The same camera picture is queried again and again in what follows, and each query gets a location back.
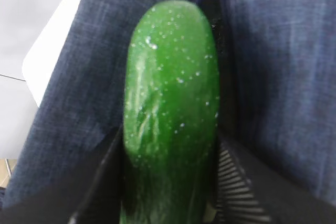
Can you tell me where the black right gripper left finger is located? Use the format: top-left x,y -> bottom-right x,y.
1,128 -> 123,223

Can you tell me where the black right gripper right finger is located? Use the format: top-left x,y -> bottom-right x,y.
214,133 -> 335,223

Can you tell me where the green cucumber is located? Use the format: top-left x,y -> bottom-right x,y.
120,0 -> 220,223

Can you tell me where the navy blue lunch bag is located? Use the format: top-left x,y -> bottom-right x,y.
4,0 -> 335,208

